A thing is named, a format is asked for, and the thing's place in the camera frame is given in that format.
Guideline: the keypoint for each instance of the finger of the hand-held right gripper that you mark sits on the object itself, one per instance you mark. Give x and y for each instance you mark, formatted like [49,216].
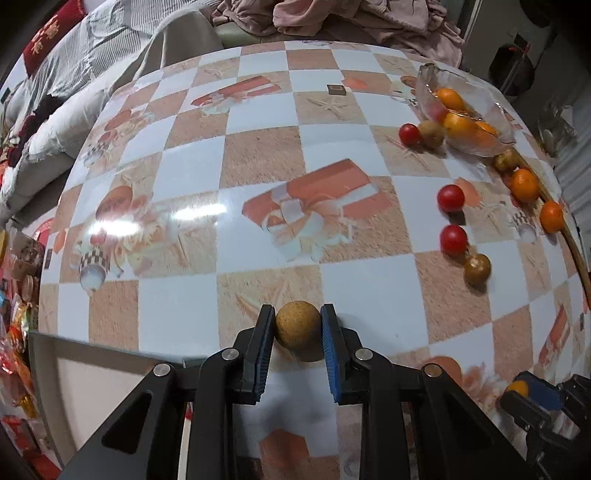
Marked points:
[526,413]
[545,397]

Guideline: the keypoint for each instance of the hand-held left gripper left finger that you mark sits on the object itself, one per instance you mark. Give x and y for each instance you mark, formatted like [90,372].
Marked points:
[256,360]

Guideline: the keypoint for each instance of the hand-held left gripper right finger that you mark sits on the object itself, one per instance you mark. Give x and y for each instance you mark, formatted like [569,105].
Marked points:
[334,360]

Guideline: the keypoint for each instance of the large brown round fruit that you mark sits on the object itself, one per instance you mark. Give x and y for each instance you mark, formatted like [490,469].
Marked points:
[298,330]

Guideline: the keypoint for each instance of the clear glass bowl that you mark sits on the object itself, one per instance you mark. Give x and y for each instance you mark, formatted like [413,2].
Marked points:
[501,115]

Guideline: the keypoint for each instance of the small brown round fruit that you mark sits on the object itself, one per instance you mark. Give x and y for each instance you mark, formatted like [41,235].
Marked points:
[431,133]
[505,159]
[477,269]

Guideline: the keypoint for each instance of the black-framed white tray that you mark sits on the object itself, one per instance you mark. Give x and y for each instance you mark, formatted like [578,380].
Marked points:
[92,392]

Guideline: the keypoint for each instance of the cherry tomato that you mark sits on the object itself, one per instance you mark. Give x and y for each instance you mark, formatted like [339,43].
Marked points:
[450,197]
[453,239]
[409,134]

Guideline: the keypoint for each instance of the mandarin orange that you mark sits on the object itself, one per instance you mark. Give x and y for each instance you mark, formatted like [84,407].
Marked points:
[450,99]
[552,216]
[525,184]
[458,125]

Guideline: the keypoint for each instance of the pile of colourful packets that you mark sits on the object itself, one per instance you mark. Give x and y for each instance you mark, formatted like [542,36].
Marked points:
[16,323]

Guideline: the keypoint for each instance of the white quilt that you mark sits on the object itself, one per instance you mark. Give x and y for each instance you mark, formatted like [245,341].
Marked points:
[60,124]

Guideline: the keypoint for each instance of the beige cloth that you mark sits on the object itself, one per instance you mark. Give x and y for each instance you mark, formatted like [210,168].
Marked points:
[180,44]

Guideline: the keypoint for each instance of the dark red clothes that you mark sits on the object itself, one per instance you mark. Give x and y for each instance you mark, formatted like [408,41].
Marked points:
[30,122]

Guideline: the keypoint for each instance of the pink clothes pile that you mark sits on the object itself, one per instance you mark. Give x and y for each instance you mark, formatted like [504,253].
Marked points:
[360,21]

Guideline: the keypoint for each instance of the grey striped blanket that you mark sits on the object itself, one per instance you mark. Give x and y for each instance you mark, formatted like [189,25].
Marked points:
[101,46]

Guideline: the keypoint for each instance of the red embroidered pillow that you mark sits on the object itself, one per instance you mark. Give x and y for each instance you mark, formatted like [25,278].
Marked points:
[51,37]

